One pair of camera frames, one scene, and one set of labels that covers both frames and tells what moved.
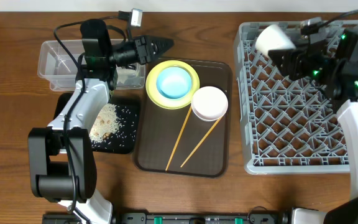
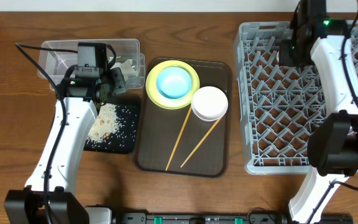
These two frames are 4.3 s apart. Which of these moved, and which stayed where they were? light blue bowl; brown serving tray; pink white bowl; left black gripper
Moved: left black gripper
Stayed: brown serving tray; pink white bowl; light blue bowl
